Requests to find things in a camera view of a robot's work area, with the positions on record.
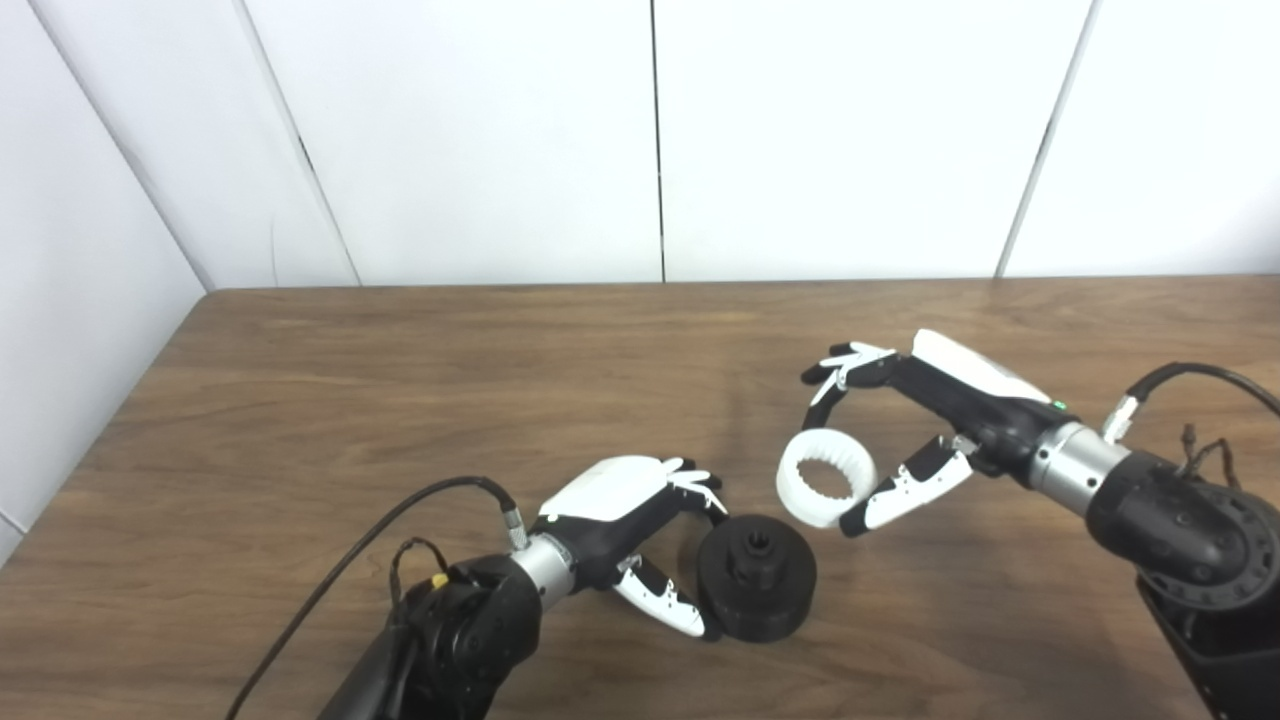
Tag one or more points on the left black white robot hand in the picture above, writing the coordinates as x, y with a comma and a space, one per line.
605, 535

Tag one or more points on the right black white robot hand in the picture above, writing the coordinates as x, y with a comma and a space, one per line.
1000, 420

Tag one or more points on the round black plastic part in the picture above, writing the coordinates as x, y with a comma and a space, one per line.
770, 595

